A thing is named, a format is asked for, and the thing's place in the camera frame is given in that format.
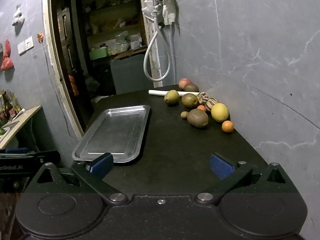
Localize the white leek stalk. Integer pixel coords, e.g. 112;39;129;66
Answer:
148;89;194;97

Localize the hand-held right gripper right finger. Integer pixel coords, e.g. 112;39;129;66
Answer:
195;152;290;204

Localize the white hose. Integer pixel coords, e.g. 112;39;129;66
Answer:
143;12;177;82

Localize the metal wall tap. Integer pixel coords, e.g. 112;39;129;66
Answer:
152;0;164;18

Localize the striped tiger plush toy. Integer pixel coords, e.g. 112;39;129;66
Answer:
197;92;211;105

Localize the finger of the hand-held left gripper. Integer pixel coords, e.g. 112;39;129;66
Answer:
0;147;61;165

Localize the green-yellow round fruit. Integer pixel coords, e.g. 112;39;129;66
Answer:
164;90;180;106

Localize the white cloth rag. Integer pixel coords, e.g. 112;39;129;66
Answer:
161;0;180;26

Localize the red plastic bag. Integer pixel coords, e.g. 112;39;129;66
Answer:
0;57;14;71
3;39;12;58

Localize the striped small melon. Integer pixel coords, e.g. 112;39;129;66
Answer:
205;98;219;112

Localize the steel tray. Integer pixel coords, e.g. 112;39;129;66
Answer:
72;105;151;164

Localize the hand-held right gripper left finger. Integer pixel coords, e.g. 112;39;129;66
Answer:
31;152;129;205

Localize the white door frame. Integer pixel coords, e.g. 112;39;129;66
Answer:
41;0;163;138

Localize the grey cabinet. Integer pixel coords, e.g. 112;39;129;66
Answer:
110;54;160;95

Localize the wooden shelf with clutter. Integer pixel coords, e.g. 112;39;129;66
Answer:
81;0;147;55

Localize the large brown kiwi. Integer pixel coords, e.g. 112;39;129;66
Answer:
187;108;209;128

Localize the clear plastic bag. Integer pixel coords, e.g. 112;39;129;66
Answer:
141;0;160;20

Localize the green box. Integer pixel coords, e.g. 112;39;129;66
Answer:
89;48;109;60

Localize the dark wooden door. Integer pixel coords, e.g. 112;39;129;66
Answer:
51;4;94;130

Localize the yellow plush duck toy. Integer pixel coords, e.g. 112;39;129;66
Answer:
211;103;229;123

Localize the red apple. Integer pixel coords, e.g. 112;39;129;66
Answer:
178;78;192;90

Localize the beige kitchen counter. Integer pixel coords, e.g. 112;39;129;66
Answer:
0;105;42;149

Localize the dark glass bottle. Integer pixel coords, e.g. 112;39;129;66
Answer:
2;91;14;120

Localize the white crumpled wall bag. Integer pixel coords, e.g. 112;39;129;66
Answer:
12;4;25;27

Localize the white wall switch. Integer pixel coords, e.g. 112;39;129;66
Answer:
17;36;34;56

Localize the orange plastic bag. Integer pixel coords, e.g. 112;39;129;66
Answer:
68;75;79;96

